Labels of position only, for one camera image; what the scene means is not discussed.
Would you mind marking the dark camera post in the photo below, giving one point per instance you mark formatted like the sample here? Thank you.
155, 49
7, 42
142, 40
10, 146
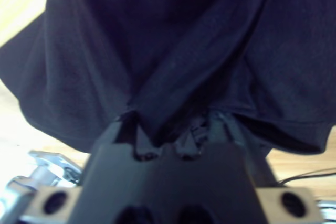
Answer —
262, 169

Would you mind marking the black polo shirt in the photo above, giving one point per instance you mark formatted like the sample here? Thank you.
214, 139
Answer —
157, 51

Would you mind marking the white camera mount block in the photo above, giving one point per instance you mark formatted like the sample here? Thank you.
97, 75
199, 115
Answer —
52, 161

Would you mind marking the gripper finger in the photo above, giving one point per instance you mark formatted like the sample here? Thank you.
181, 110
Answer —
139, 140
215, 132

